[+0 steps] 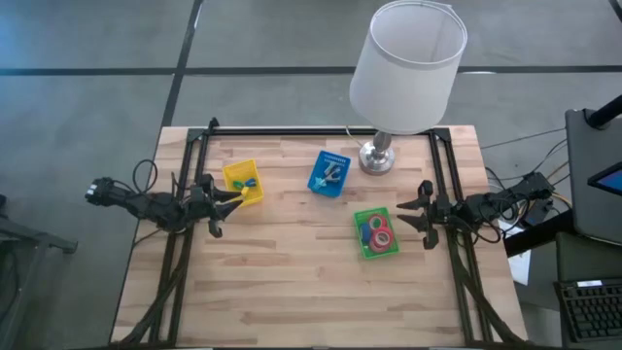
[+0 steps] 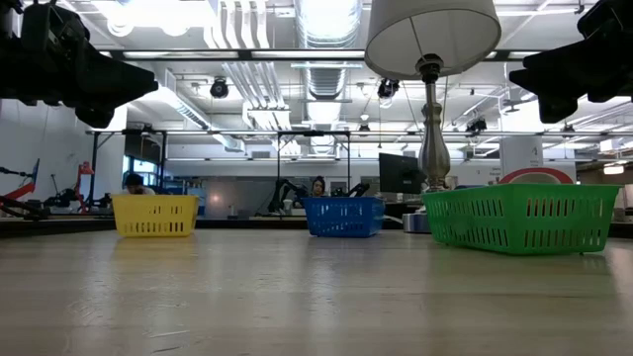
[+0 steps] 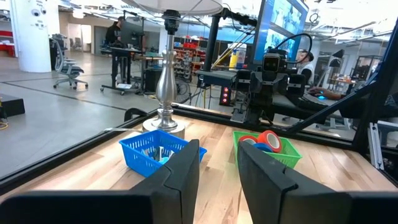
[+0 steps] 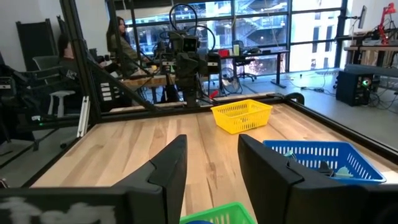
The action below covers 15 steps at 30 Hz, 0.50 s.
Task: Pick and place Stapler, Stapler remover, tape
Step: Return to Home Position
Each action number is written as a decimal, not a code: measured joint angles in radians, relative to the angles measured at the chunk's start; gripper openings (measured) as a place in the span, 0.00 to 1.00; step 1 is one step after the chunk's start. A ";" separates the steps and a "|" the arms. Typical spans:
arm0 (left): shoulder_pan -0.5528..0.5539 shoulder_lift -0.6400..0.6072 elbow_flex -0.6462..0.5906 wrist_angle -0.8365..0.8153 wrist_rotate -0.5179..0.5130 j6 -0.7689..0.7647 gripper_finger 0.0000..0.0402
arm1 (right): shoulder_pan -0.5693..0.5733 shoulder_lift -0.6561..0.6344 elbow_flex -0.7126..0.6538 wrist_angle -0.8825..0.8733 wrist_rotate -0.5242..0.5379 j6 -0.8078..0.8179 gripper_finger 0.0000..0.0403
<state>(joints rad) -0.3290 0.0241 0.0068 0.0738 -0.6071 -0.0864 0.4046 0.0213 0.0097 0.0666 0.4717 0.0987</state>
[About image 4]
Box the black upright panel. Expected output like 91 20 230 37
16 18 58 72

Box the black office chair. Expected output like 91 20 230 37
232 40 259 82

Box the person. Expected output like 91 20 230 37
57 32 94 105
106 16 150 77

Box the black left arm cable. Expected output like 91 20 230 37
169 2 199 34

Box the yellow plastic basket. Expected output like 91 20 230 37
210 99 274 135

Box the grey chair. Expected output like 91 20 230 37
32 55 68 94

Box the green plastic basket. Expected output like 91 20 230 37
179 202 257 224

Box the red desk lamp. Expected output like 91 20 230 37
377 2 398 46

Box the wooden background table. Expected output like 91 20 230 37
119 73 178 103

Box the white stool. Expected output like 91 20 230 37
48 90 76 118

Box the black aluminium table frame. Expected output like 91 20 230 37
21 0 398 188

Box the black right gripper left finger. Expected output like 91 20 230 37
114 134 188 224

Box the black swivel chair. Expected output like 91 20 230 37
0 51 43 146

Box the black computer tower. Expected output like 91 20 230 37
335 70 374 107

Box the floor fan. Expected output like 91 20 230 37
221 67 243 95

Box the blue plastic basket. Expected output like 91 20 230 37
262 139 387 186

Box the black desk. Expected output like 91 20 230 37
217 49 290 90

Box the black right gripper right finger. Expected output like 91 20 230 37
238 133 368 224

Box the floor cable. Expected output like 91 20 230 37
290 76 338 94

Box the tilted flat monitor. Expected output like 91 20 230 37
357 5 368 30

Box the white aluminium bar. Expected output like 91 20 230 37
76 95 91 138

